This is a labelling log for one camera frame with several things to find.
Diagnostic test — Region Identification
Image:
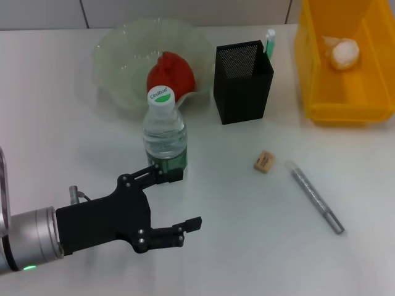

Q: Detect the grey silver pen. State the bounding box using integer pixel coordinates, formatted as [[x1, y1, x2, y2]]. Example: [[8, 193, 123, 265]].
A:
[[285, 160, 346, 236]]

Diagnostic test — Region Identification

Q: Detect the left gripper cable with connector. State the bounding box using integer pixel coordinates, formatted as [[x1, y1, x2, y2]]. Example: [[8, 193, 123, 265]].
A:
[[68, 184, 93, 205]]

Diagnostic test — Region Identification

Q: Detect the yellow plastic bin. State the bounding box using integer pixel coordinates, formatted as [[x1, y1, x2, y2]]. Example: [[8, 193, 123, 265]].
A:
[[293, 0, 395, 126]]

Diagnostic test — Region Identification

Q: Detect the green glass fruit plate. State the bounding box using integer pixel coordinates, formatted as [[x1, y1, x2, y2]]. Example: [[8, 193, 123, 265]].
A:
[[92, 17, 214, 112]]

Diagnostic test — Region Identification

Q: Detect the clear green-label water bottle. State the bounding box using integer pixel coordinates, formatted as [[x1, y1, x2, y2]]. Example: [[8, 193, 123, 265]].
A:
[[142, 86, 188, 173]]

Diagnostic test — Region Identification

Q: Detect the black mesh pen holder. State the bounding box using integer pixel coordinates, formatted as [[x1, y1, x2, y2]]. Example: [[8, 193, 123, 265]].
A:
[[213, 39, 275, 125]]

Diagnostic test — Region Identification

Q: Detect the mint green pen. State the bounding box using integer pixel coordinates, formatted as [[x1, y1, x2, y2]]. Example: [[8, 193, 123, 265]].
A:
[[262, 29, 277, 61]]

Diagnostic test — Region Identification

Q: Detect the white plastic wrap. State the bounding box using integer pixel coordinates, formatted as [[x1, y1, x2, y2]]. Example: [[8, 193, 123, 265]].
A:
[[321, 35, 361, 71]]

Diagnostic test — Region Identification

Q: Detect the red-orange fruit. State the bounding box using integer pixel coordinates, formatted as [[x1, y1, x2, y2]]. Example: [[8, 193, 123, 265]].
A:
[[146, 51, 197, 99]]

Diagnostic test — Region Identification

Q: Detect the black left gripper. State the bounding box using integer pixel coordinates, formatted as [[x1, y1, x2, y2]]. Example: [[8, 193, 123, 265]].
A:
[[55, 164, 203, 257]]

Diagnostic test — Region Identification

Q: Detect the beige eraser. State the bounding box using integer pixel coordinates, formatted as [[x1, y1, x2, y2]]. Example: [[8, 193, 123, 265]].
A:
[[253, 150, 277, 171]]

